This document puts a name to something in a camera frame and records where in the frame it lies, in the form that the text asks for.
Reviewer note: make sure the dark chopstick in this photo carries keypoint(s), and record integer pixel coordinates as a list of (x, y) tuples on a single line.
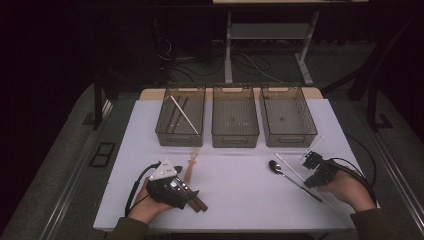
[(178, 121), (174, 113)]

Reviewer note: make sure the large black metal stand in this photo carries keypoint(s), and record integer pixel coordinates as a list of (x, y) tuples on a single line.
[(371, 110)]

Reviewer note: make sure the silver metal chopstick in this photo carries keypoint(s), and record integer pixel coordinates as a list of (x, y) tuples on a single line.
[(185, 115)]

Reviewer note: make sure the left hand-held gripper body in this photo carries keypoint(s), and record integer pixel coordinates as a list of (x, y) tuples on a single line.
[(160, 193)]

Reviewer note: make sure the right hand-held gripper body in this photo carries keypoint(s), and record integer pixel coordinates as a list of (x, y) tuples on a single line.
[(326, 173)]

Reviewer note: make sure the person's right hand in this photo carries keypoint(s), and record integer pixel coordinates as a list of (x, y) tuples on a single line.
[(353, 191)]

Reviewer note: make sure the translucent brown plastic bin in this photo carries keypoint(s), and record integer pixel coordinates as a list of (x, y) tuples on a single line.
[(235, 116), (286, 116), (196, 110)]

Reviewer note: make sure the aluminium rail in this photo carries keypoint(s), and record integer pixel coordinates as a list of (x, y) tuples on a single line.
[(71, 186), (396, 173)]

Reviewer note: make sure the grey metal desk frame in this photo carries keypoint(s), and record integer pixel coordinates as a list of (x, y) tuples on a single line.
[(266, 30)]

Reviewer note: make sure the person's left hand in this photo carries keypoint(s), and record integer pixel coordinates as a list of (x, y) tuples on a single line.
[(143, 208)]

